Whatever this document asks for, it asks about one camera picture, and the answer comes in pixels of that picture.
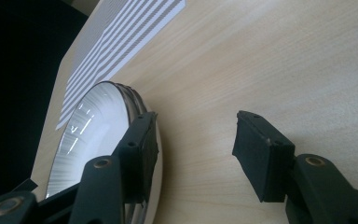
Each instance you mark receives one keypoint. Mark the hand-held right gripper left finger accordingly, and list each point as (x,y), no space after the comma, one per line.
(136,155)

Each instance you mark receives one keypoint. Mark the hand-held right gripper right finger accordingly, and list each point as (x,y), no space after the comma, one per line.
(261,155)

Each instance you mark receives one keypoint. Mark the grey striped white placemat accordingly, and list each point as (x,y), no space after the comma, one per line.
(121,31)

